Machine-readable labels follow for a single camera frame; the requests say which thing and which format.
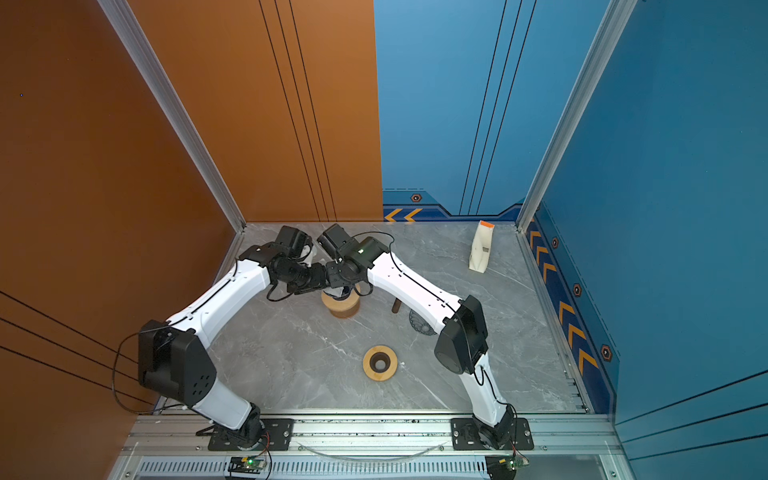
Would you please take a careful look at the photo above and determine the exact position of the green circuit board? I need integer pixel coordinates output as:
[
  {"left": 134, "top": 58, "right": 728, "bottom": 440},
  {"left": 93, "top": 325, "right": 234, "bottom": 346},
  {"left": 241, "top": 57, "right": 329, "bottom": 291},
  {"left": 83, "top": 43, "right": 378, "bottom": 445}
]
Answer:
[
  {"left": 226, "top": 456, "right": 270, "bottom": 479},
  {"left": 485, "top": 455, "right": 530, "bottom": 480}
]

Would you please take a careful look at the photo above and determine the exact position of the right green circuit board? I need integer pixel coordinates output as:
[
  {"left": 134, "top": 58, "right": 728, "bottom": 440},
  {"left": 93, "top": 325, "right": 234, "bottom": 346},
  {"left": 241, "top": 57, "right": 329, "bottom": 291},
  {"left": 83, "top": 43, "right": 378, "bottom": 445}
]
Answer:
[{"left": 485, "top": 455, "right": 530, "bottom": 480}]

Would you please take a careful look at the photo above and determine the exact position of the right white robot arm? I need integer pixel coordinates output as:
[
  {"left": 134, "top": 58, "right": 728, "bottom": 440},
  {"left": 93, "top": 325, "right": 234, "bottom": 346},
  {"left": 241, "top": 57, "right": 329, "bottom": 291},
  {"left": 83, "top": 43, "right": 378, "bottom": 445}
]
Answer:
[{"left": 318, "top": 224, "right": 519, "bottom": 450}]

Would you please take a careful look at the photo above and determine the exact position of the wooden dripper holder ring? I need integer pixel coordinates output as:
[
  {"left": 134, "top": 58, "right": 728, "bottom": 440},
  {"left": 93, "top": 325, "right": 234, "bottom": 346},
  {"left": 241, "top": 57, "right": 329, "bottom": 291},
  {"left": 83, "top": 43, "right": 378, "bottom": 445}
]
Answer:
[{"left": 320, "top": 289, "right": 363, "bottom": 310}]

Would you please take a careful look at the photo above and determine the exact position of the right aluminium corner post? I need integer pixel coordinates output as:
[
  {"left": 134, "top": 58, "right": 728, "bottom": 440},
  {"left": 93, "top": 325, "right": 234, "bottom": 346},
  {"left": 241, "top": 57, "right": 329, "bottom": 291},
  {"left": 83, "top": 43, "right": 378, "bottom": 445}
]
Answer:
[{"left": 516, "top": 0, "right": 637, "bottom": 233}]

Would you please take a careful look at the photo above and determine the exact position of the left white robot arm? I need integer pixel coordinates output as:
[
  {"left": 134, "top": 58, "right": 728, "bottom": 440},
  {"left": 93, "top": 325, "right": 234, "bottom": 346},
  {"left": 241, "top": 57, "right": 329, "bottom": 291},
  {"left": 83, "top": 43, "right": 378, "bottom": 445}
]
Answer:
[{"left": 138, "top": 226, "right": 313, "bottom": 450}]

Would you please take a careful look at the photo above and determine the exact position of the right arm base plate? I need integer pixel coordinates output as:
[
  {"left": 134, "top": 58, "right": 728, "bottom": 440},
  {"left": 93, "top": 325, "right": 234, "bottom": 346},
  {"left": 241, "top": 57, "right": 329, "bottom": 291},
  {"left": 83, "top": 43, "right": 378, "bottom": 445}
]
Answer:
[{"left": 450, "top": 417, "right": 535, "bottom": 452}]

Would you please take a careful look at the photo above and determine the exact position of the front aluminium rail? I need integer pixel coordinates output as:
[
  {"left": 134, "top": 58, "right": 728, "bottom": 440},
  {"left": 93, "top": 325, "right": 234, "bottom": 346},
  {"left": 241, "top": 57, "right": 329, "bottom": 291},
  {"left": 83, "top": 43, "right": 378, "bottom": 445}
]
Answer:
[{"left": 109, "top": 410, "right": 634, "bottom": 479}]

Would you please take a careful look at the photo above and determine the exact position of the left aluminium corner post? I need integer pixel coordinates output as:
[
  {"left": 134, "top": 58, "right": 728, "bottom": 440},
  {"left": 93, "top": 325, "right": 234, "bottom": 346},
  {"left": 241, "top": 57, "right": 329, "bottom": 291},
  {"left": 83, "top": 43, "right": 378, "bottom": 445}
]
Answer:
[{"left": 97, "top": 0, "right": 248, "bottom": 233}]

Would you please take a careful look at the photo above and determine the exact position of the left green circuit board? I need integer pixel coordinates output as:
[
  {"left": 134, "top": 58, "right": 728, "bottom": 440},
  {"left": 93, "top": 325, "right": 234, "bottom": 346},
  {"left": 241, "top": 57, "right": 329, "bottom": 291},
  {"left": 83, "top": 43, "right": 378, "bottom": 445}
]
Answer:
[{"left": 226, "top": 456, "right": 270, "bottom": 479}]

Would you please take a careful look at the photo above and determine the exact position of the aluminium corner post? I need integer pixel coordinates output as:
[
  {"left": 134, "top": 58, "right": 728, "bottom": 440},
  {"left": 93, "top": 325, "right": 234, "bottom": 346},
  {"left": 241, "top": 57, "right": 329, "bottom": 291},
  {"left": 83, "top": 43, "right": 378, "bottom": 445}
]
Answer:
[
  {"left": 516, "top": 0, "right": 637, "bottom": 233},
  {"left": 97, "top": 0, "right": 248, "bottom": 233}
]

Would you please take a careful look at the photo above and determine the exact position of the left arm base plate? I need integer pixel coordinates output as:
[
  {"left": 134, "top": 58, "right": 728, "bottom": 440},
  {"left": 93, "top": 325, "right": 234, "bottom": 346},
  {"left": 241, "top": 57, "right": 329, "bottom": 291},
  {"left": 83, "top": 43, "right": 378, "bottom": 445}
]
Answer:
[{"left": 207, "top": 417, "right": 295, "bottom": 453}]

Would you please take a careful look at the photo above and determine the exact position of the coffee filter paper pack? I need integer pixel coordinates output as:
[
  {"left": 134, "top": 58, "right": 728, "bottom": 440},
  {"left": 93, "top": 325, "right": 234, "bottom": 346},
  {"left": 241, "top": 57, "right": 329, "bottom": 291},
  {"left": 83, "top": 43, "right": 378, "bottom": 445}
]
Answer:
[{"left": 468, "top": 220, "right": 495, "bottom": 273}]

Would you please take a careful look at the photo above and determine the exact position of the grey ribbed glass dripper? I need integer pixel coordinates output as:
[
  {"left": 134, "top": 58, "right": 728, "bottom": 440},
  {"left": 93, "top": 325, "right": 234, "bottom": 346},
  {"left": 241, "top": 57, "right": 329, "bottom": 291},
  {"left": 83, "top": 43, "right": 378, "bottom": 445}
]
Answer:
[{"left": 408, "top": 309, "right": 437, "bottom": 336}]

